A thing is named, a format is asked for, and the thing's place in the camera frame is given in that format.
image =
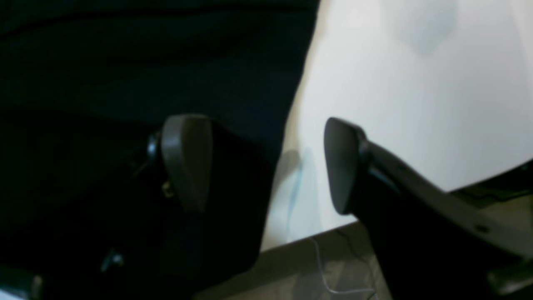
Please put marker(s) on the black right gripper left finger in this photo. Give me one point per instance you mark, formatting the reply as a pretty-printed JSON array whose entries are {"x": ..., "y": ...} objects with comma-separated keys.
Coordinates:
[{"x": 182, "y": 214}]

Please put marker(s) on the black T-shirt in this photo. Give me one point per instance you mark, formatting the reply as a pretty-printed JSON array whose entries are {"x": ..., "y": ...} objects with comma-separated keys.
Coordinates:
[{"x": 83, "y": 83}]

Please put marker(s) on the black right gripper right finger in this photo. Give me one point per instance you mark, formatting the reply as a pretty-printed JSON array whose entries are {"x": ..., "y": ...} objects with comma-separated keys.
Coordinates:
[{"x": 430, "y": 245}]

